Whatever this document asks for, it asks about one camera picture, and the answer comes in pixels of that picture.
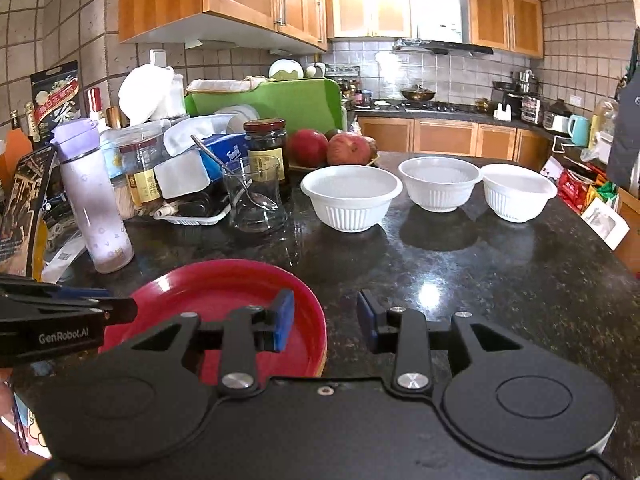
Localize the white window box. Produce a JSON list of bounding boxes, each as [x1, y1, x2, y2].
[[581, 196, 630, 251]]

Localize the white folded napkin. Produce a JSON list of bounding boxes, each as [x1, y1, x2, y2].
[[154, 150, 211, 201]]

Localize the cluster of condiment bottles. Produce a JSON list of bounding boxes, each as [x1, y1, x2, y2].
[[340, 77, 373, 106]]

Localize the red snack packets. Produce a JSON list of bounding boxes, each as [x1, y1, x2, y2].
[[557, 170, 593, 213]]

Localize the white green bowl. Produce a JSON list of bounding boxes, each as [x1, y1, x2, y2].
[[268, 58, 304, 81]]

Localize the green cutting board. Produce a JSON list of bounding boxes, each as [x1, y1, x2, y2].
[[184, 77, 343, 133]]

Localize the green snack packet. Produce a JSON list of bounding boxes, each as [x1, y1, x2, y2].
[[592, 180, 618, 206]]

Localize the blue tissue pack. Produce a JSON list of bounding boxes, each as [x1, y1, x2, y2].
[[202, 132, 249, 181]]

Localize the white plastic tray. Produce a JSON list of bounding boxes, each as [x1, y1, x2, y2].
[[153, 202, 232, 226]]

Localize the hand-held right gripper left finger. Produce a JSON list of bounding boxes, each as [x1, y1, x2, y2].
[[117, 289, 295, 395]]

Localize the purple water bottle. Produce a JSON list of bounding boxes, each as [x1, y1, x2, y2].
[[52, 119, 135, 274]]

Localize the range hood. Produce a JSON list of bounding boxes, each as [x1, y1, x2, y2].
[[392, 38, 494, 57]]

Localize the wooden base cabinets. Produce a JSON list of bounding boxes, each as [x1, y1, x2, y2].
[[357, 117, 551, 171]]

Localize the dark printed card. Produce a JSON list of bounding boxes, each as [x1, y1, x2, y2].
[[0, 145, 58, 276]]

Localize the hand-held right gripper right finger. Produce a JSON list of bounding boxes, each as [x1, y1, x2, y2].
[[356, 289, 523, 395]]

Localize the teal mug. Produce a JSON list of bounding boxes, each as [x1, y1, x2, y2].
[[567, 115, 592, 147]]

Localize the clear plastic jug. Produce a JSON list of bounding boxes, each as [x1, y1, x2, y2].
[[590, 100, 621, 151]]

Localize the patterned gift bag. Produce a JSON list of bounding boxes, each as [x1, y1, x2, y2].
[[539, 156, 563, 183]]

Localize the streaked red apple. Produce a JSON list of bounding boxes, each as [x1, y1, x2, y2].
[[327, 131, 373, 167]]

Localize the black coffee maker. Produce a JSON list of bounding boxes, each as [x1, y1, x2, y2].
[[492, 80, 523, 111]]

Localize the purple lanyard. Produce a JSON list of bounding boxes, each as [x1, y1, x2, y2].
[[10, 380, 31, 456]]

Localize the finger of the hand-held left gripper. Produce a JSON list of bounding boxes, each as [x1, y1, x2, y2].
[[0, 294, 139, 327], [0, 273, 112, 299]]

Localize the gas stove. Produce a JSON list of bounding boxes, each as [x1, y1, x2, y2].
[[372, 101, 473, 112]]

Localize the dark sauce jar red lid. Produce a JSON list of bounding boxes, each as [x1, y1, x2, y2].
[[243, 118, 290, 186]]

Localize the white ribbed plastic bowl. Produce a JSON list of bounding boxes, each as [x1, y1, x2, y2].
[[300, 165, 404, 233], [481, 163, 558, 223], [398, 156, 484, 213]]

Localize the red plastic plate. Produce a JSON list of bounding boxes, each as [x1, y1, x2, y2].
[[100, 259, 328, 378]]

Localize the dark printed snack bag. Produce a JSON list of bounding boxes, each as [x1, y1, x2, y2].
[[30, 61, 82, 141]]

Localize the white cloth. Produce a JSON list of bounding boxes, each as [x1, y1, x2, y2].
[[186, 76, 271, 96]]

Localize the dark wok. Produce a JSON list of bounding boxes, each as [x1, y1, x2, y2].
[[400, 85, 437, 102]]

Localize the metal spoon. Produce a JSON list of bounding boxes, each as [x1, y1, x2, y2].
[[190, 135, 278, 211]]

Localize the white bottle red cap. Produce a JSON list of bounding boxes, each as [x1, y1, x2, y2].
[[85, 87, 108, 131]]

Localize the white tissue paper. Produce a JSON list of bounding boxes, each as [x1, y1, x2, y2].
[[162, 115, 241, 158]]

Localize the clear lidded plastic jar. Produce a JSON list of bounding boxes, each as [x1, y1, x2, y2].
[[100, 120, 173, 218]]

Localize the white plates in rack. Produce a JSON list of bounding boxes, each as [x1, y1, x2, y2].
[[210, 104, 261, 123]]

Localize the black apron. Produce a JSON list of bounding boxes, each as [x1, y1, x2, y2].
[[606, 27, 640, 191]]

